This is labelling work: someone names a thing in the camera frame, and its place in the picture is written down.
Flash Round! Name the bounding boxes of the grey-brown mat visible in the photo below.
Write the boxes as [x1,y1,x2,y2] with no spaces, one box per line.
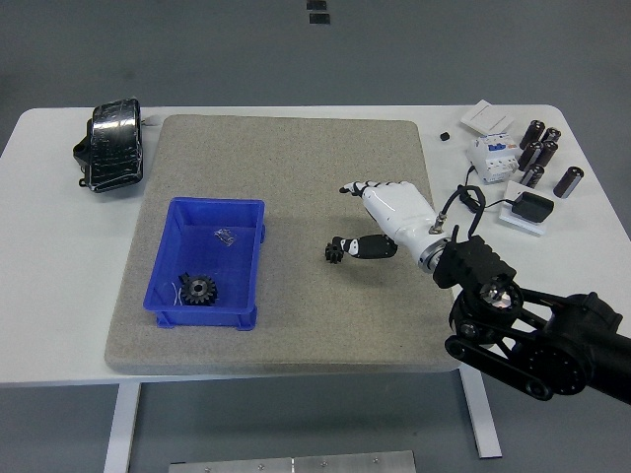
[104,114,460,374]

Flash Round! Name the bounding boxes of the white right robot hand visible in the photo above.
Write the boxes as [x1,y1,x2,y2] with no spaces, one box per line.
[332,180,444,261]

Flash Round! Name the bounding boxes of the white circuit breaker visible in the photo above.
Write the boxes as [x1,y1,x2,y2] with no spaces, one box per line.
[466,131,521,186]

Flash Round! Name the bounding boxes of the white flat plate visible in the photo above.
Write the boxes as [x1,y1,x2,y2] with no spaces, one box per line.
[498,178,547,238]

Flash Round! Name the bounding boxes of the grey metal plate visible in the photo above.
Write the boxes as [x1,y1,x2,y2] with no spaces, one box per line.
[168,449,417,473]

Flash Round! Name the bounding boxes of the black power adapter with cord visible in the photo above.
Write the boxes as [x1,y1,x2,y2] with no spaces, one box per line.
[456,166,555,225]

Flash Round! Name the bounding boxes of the white wall switch plate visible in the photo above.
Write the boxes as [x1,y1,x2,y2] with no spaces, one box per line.
[459,99,517,137]

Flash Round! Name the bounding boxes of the large black gear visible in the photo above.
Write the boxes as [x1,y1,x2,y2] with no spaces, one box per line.
[178,273,220,308]

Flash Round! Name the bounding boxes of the white table leg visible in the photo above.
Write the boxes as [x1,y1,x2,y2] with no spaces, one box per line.
[103,381,143,473]
[459,367,504,460]

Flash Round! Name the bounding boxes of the black tape-wrapped device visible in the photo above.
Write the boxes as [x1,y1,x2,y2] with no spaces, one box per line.
[72,97,147,195]

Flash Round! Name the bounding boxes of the blue plastic box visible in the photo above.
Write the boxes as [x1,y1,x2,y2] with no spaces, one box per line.
[142,196,268,332]

